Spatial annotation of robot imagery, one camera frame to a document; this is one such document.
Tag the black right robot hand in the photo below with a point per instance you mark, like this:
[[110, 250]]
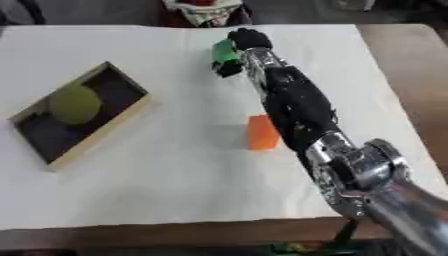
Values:
[[252, 39]]

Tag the green block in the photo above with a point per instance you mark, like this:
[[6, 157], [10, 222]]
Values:
[[224, 51]]

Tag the silver and black right robot arm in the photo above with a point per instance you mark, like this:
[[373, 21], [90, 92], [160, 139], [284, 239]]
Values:
[[300, 106]]

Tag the tan box with dark inside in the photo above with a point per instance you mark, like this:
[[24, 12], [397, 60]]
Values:
[[70, 140]]

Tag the white patterned bag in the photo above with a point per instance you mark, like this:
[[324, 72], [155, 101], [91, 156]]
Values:
[[204, 11]]

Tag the orange block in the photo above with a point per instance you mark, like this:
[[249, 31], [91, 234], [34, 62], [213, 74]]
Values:
[[262, 133]]

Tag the green ball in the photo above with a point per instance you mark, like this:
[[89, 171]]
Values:
[[74, 104]]

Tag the dark chair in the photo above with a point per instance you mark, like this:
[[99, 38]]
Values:
[[20, 10]]

